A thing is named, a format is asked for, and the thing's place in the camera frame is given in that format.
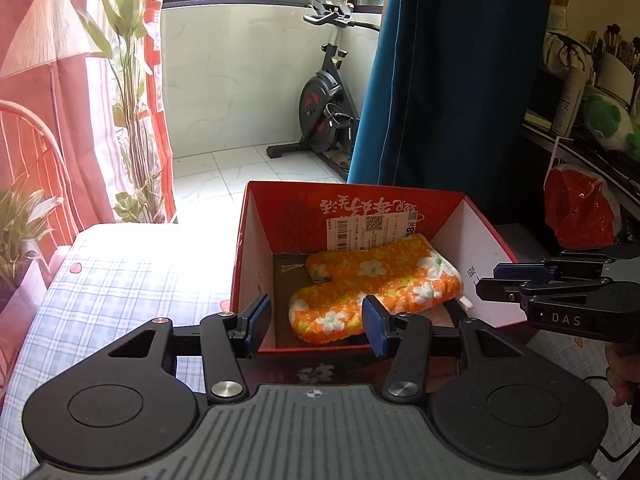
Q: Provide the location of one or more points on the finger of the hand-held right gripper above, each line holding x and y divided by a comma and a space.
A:
525, 272
500, 291

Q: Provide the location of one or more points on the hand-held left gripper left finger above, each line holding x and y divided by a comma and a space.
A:
257, 322

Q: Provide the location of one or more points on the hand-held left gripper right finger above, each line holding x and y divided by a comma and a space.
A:
374, 325

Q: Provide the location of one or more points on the orange floral oven mitt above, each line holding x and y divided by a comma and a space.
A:
390, 270

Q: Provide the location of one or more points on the red strawberry cardboard box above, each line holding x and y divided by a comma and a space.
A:
290, 210

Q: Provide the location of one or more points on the person's right hand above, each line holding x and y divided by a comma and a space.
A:
622, 370

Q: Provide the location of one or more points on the red plastic bag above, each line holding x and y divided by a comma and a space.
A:
580, 205

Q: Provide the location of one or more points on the white bottle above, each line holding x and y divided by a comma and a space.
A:
567, 105

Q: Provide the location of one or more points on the green plush toy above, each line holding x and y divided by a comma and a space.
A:
607, 117

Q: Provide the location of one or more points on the blue curtain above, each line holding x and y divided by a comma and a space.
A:
450, 85

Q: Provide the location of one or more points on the black exercise bike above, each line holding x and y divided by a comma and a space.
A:
320, 105

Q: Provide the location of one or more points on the bunch of makeup brushes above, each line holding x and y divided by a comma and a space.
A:
620, 45

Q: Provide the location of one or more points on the pink printed curtain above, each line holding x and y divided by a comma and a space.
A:
30, 110

